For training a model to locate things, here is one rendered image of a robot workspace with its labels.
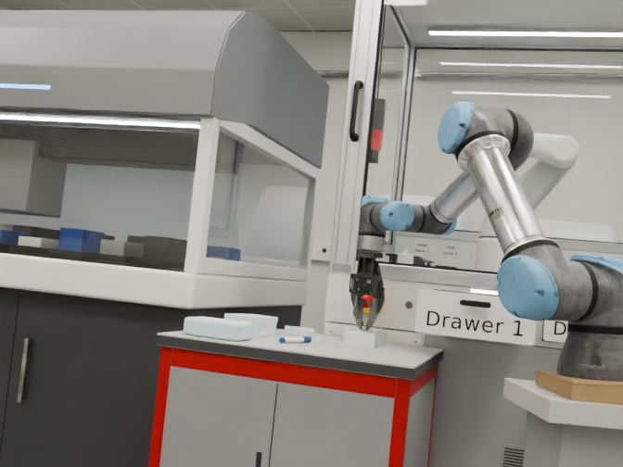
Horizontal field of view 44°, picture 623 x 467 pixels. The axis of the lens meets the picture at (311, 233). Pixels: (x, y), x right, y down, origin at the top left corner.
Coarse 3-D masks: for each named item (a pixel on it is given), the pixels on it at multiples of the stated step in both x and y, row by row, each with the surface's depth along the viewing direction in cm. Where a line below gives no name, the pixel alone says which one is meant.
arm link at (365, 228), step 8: (368, 200) 207; (376, 200) 206; (384, 200) 207; (360, 208) 209; (368, 208) 206; (360, 216) 209; (368, 216) 204; (360, 224) 208; (368, 224) 206; (360, 232) 208; (368, 232) 206; (376, 232) 206; (384, 232) 207
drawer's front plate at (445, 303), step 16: (432, 304) 191; (448, 304) 190; (496, 304) 187; (416, 320) 192; (432, 320) 191; (448, 320) 190; (464, 320) 189; (480, 320) 188; (496, 320) 187; (512, 320) 186; (528, 320) 185; (464, 336) 189; (480, 336) 188; (496, 336) 187; (512, 336) 186; (528, 336) 185
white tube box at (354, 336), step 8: (344, 336) 203; (352, 336) 203; (360, 336) 202; (368, 336) 201; (376, 336) 203; (384, 336) 210; (344, 344) 203; (352, 344) 203; (360, 344) 202; (368, 344) 201; (376, 344) 203; (384, 344) 211
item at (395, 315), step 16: (336, 288) 233; (352, 288) 232; (400, 288) 228; (416, 288) 227; (432, 288) 225; (448, 288) 224; (464, 288) 223; (480, 288) 222; (336, 304) 233; (384, 304) 229; (400, 304) 227; (416, 304) 226; (336, 320) 232; (352, 320) 231; (384, 320) 228; (400, 320) 227
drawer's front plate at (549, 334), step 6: (546, 324) 214; (552, 324) 214; (558, 324) 213; (546, 330) 214; (552, 330) 214; (558, 330) 213; (546, 336) 214; (552, 336) 213; (558, 336) 213; (564, 336) 213; (564, 342) 212
